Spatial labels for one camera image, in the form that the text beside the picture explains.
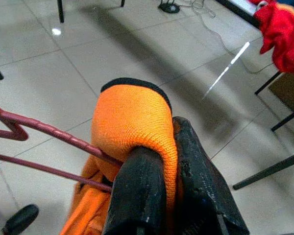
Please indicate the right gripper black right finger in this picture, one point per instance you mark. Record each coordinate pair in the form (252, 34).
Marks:
(201, 191)

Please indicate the orange polo shirt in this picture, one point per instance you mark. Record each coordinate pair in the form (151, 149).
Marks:
(132, 122)

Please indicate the red clothes hanger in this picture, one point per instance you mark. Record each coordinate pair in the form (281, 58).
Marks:
(51, 131)

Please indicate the black round stand base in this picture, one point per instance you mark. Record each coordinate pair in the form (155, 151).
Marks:
(169, 7)

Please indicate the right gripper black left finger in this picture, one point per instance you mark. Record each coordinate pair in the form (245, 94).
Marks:
(137, 191)

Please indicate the red sports shirt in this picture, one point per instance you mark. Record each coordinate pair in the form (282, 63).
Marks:
(284, 36)

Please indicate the black metal table leg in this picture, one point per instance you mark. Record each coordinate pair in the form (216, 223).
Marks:
(60, 11)
(287, 118)
(269, 170)
(123, 3)

